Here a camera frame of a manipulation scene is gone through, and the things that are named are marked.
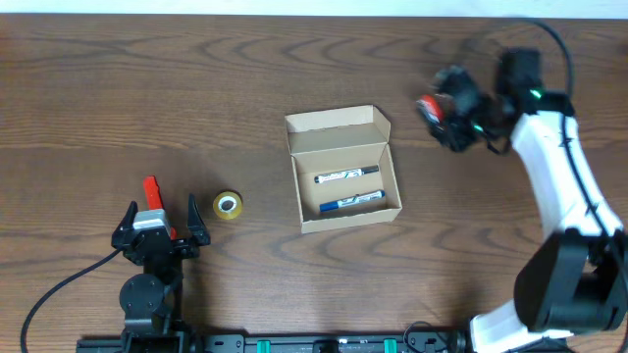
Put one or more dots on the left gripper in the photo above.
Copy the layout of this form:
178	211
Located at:
199	233

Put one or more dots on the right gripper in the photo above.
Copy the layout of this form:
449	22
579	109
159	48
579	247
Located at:
449	137

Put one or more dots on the red black stapler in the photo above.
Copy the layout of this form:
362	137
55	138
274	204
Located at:
431	110

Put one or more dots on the yellow tape roll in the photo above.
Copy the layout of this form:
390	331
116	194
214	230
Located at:
228	205

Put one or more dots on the black whiteboard marker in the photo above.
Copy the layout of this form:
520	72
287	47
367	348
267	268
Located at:
357	172

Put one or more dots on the blue whiteboard marker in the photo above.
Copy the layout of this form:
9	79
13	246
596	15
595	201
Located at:
352	201

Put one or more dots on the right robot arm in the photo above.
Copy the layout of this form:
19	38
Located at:
576	282

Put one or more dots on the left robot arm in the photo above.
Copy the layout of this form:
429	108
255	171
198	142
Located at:
152	300

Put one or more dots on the open cardboard box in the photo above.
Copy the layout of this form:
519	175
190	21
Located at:
343	168

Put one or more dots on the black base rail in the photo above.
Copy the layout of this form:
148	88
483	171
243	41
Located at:
416	340

